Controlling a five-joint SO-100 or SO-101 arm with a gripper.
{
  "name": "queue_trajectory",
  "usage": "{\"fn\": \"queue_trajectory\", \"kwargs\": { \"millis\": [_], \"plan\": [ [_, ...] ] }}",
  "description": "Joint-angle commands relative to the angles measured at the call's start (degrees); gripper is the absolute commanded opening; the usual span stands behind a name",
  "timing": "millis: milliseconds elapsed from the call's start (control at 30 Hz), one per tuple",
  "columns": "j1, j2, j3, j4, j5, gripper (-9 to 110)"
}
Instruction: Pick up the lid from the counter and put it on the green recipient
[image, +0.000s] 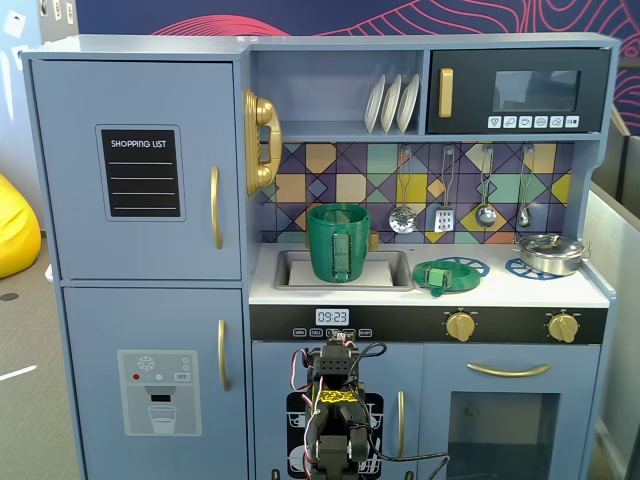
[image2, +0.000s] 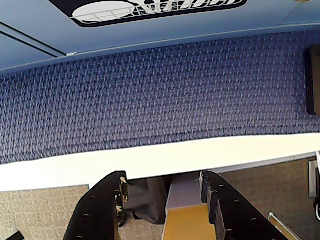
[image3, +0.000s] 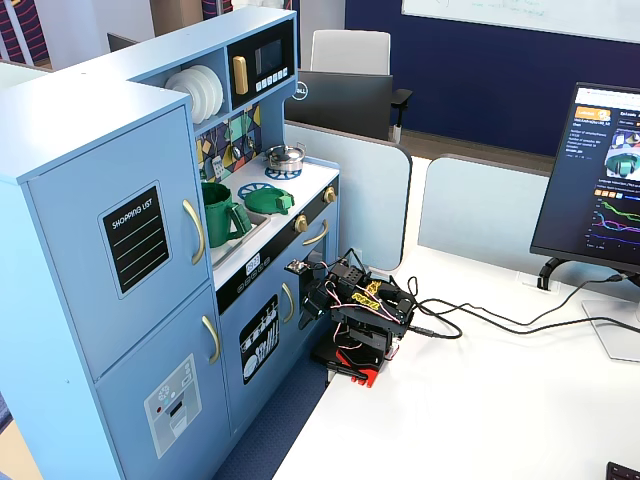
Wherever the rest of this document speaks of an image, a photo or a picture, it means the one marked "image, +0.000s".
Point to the green round lid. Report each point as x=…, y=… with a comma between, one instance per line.
x=460, y=277

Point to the steel skimmer spoon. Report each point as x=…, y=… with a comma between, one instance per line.
x=402, y=220

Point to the blue dishwasher door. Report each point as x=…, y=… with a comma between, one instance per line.
x=272, y=365

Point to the gold stove knob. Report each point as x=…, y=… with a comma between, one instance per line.
x=460, y=327
x=564, y=328

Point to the gold faucet knob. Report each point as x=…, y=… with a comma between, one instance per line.
x=374, y=240

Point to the blue oven door with window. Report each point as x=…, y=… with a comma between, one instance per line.
x=440, y=370

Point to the black shopping list board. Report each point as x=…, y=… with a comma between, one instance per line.
x=142, y=175

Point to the grey toy sink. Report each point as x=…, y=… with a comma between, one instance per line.
x=282, y=270

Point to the blue freezer door with dispenser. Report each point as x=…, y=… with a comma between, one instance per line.
x=95, y=320

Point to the steel ladle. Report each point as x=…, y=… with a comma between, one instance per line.
x=485, y=215

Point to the small wrist camera board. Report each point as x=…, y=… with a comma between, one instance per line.
x=341, y=339

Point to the white toy plate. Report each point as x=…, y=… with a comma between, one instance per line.
x=374, y=107
x=390, y=107
x=408, y=105

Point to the tall blue fridge door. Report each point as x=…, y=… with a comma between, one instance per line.
x=65, y=150

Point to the small steel spoon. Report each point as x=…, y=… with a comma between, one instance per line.
x=524, y=217

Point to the black microwave door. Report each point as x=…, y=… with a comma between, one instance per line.
x=470, y=75

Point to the yellow bean bag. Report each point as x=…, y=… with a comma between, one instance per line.
x=15, y=235

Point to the steel slotted spatula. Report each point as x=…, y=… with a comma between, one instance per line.
x=443, y=220

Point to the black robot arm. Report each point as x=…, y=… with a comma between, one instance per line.
x=337, y=360

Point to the green plastic container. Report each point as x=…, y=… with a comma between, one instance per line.
x=325, y=240

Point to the gold toy telephone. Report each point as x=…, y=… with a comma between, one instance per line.
x=265, y=120

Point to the blue toy kitchen unit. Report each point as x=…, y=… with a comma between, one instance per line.
x=150, y=49

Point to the grey partition panel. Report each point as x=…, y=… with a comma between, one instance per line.
x=617, y=300

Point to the steel pot with lid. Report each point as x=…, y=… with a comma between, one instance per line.
x=550, y=255

